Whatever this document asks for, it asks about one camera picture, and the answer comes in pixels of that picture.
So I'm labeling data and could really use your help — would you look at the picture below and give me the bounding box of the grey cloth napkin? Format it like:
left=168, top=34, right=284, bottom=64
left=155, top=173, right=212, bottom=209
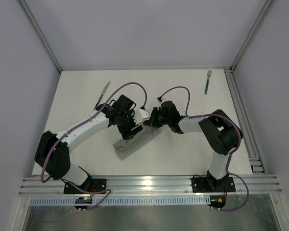
left=113, top=126, right=162, bottom=160

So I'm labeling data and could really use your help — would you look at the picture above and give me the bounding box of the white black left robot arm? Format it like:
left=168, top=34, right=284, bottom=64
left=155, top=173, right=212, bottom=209
left=34, top=95, right=149, bottom=186

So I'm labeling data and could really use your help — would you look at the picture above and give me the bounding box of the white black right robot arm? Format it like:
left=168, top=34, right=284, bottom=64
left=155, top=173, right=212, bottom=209
left=144, top=101, right=243, bottom=190

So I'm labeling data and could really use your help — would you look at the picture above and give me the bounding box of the left controller board with led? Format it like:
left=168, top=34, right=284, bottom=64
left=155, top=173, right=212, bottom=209
left=74, top=196, right=92, bottom=210

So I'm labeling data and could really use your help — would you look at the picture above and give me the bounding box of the right black connector board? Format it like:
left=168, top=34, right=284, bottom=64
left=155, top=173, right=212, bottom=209
left=209, top=195, right=226, bottom=209

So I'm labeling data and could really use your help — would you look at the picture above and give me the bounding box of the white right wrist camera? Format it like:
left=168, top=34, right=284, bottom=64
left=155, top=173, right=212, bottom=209
left=157, top=96, right=167, bottom=105

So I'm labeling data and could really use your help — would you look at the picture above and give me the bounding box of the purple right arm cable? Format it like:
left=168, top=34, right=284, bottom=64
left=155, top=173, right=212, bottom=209
left=156, top=86, right=250, bottom=213

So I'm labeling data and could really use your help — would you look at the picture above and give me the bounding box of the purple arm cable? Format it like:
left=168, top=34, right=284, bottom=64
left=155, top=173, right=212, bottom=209
left=156, top=86, right=250, bottom=213
left=40, top=82, right=149, bottom=212

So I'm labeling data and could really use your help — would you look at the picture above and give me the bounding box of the green handled knife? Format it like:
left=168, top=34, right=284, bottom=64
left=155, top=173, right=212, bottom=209
left=93, top=81, right=111, bottom=110

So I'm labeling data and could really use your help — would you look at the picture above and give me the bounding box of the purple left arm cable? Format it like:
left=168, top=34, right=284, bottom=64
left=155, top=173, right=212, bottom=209
left=40, top=82, right=149, bottom=212

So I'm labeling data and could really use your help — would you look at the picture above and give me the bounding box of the green handled fork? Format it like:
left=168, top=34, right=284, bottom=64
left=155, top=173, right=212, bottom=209
left=204, top=68, right=212, bottom=94

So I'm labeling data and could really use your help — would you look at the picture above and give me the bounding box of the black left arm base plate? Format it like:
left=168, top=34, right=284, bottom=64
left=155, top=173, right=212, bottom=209
left=64, top=177, right=107, bottom=195

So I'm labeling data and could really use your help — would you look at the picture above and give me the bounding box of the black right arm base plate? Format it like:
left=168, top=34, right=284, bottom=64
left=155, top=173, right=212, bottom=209
left=191, top=175, right=236, bottom=193

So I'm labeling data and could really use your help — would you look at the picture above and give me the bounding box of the aluminium right side rail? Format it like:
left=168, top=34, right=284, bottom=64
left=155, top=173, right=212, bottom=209
left=224, top=69, right=266, bottom=175

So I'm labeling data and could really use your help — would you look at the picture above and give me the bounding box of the aluminium rail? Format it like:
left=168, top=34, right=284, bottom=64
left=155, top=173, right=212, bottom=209
left=18, top=174, right=282, bottom=196
left=224, top=69, right=266, bottom=175

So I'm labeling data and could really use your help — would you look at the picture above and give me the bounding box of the slotted grey cable duct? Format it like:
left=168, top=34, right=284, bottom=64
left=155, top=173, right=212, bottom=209
left=29, top=195, right=210, bottom=206

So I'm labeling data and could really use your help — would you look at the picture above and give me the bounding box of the aluminium front rail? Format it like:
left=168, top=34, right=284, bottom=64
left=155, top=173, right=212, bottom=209
left=18, top=174, right=282, bottom=196

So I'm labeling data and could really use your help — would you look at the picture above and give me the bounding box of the aluminium left corner post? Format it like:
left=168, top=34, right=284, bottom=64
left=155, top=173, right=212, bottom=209
left=17, top=0, right=63, bottom=74

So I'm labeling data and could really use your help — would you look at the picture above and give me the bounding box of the aluminium corner post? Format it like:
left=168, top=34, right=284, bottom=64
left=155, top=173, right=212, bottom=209
left=17, top=0, right=63, bottom=74
left=230, top=0, right=276, bottom=72

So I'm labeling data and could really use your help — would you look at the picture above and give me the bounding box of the aluminium right corner post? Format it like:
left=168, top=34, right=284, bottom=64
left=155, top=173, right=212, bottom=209
left=230, top=0, right=276, bottom=72

